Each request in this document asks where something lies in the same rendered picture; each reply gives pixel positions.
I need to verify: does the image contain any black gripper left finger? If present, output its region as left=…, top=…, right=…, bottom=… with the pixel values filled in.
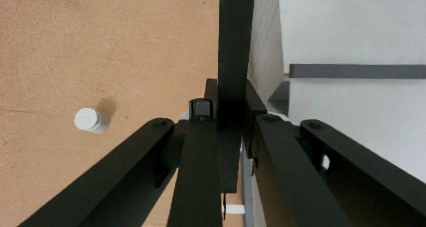
left=16, top=78, right=223, bottom=227

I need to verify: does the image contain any grey cylinder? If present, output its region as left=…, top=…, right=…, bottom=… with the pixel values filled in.
left=74, top=108, right=109, bottom=134

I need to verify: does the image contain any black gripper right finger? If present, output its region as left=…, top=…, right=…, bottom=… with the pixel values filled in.
left=242, top=79, right=426, bottom=227

